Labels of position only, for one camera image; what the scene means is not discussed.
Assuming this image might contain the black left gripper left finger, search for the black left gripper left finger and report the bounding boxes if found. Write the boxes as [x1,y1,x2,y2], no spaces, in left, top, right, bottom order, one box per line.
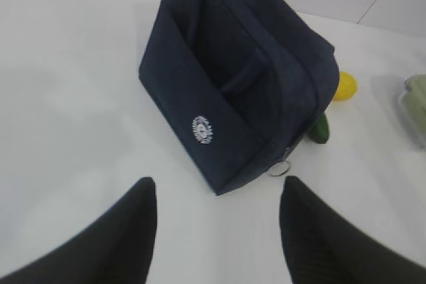
[1,177,157,283]

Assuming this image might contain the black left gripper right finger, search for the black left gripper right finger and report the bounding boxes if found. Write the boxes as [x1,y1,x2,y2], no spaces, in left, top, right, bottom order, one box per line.
[279,176,425,283]

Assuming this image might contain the green cucumber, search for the green cucumber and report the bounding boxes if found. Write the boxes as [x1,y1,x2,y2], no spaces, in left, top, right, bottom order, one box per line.
[306,114,329,144]

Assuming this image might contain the yellow lemon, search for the yellow lemon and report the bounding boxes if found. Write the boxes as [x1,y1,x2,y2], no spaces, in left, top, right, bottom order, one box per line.
[333,71,357,101]

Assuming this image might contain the green lid glass food container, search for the green lid glass food container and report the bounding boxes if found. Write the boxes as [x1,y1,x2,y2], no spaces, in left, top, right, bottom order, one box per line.
[399,74,425,150]

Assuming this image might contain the dark blue lunch bag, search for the dark blue lunch bag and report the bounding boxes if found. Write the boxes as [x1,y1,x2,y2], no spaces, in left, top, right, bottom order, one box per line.
[139,0,339,195]

